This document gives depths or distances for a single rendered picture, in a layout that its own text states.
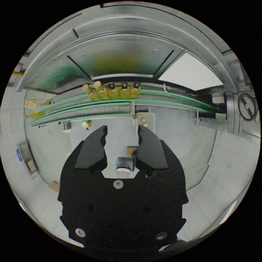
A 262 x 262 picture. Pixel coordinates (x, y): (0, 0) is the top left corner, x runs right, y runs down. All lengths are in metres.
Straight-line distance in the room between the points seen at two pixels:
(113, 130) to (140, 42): 0.69
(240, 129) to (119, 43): 0.97
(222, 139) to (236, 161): 1.17
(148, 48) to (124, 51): 0.09
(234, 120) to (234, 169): 3.14
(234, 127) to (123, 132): 1.10
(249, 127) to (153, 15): 0.89
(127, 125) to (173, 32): 0.72
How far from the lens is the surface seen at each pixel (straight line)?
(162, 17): 0.32
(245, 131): 0.91
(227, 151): 3.82
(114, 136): 0.74
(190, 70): 0.50
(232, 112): 0.91
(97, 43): 0.33
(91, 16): 0.31
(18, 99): 6.25
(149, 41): 0.32
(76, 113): 0.73
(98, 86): 0.35
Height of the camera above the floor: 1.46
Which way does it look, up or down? 78 degrees down
